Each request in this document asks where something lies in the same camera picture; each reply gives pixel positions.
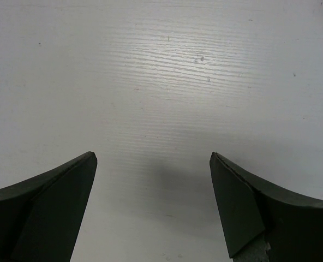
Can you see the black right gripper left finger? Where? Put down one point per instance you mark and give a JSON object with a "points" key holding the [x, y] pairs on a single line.
{"points": [[40, 217]]}

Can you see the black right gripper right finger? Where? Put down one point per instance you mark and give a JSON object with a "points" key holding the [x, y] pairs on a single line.
{"points": [[262, 221]]}

